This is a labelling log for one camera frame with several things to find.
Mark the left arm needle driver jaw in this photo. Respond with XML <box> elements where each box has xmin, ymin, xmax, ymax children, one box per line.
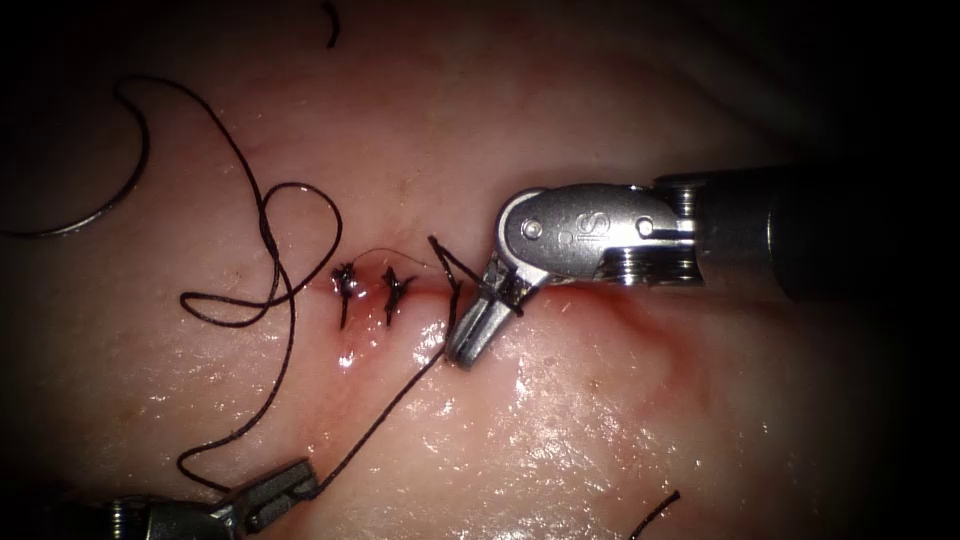
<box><xmin>243</xmin><ymin>485</ymin><xmax>322</xmax><ymax>535</ymax></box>
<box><xmin>224</xmin><ymin>459</ymin><xmax>321</xmax><ymax>516</ymax></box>

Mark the left arm needle driver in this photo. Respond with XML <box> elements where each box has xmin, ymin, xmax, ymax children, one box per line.
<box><xmin>112</xmin><ymin>496</ymin><xmax>241</xmax><ymax>540</ymax></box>

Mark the right arm needle driver jaw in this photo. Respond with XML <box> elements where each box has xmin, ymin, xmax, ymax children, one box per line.
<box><xmin>447</xmin><ymin>266</ymin><xmax>502</xmax><ymax>368</ymax></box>
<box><xmin>461</xmin><ymin>281</ymin><xmax>526</xmax><ymax>370</ymax></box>

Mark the right arm needle driver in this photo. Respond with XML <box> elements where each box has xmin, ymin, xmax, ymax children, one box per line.
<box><xmin>494</xmin><ymin>176</ymin><xmax>706</xmax><ymax>290</ymax></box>

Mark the black stitching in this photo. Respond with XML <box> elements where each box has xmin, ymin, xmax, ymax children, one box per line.
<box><xmin>329</xmin><ymin>258</ymin><xmax>418</xmax><ymax>332</ymax></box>

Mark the tissue pad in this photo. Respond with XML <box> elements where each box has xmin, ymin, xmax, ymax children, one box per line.
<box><xmin>0</xmin><ymin>0</ymin><xmax>960</xmax><ymax>540</ymax></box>

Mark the curved steel needle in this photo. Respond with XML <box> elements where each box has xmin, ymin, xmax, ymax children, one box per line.
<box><xmin>0</xmin><ymin>82</ymin><xmax>151</xmax><ymax>241</ymax></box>

